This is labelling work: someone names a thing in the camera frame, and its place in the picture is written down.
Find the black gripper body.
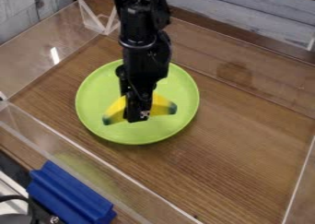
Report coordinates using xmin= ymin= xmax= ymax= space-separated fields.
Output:
xmin=116 ymin=31 xmax=172 ymax=93

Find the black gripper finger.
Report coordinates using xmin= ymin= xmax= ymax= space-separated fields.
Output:
xmin=119 ymin=77 xmax=129 ymax=96
xmin=124 ymin=88 xmax=152 ymax=123

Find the yellow toy banana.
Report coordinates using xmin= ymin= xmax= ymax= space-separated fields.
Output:
xmin=103 ymin=93 xmax=177 ymax=125

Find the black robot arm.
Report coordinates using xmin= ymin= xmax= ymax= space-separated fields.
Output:
xmin=115 ymin=0 xmax=172 ymax=123

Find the green round plate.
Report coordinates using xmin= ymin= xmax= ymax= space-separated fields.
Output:
xmin=75 ymin=60 xmax=199 ymax=145

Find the blue plastic clamp block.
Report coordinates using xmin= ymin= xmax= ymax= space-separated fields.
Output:
xmin=27 ymin=160 xmax=117 ymax=224

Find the clear acrylic corner bracket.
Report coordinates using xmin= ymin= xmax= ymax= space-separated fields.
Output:
xmin=79 ymin=0 xmax=120 ymax=36

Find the black cable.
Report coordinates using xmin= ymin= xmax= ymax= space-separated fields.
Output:
xmin=0 ymin=195 xmax=41 ymax=224

